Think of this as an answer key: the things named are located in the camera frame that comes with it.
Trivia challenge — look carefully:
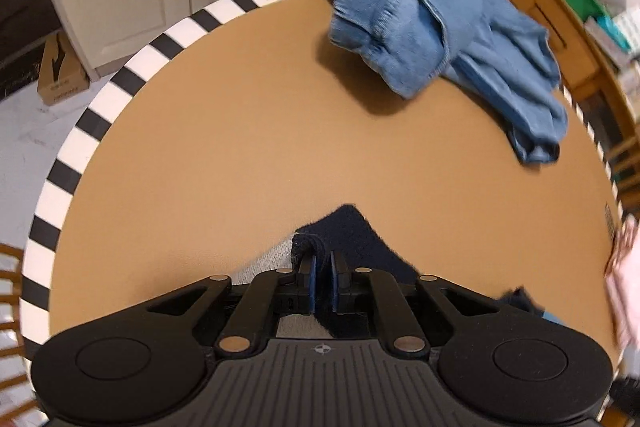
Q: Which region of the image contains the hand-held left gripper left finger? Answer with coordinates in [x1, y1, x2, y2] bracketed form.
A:
[145, 254, 318, 357]

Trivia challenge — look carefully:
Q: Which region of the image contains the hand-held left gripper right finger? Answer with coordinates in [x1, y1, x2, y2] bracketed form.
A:
[329, 251, 497, 357]

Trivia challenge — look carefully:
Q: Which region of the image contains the beige blue navy knit sweater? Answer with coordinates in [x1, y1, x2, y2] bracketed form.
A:
[232, 204, 566, 340]

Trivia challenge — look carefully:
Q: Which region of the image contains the round checker-edged table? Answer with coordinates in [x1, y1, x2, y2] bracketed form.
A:
[20, 0, 625, 390]

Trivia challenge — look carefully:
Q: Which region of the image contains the blue denim garment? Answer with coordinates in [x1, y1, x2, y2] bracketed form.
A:
[298, 0, 569, 166]

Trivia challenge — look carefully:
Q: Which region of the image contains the wooden slatted chair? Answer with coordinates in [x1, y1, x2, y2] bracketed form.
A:
[0, 243, 52, 427]

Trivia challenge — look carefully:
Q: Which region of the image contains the brown cardboard box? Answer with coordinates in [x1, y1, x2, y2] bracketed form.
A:
[37, 31, 92, 106]

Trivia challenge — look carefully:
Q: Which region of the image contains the wooden dresser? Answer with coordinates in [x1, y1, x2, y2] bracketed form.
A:
[497, 0, 640, 202]

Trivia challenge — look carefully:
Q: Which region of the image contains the dark brown door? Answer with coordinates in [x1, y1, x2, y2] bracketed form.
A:
[0, 0, 66, 102]

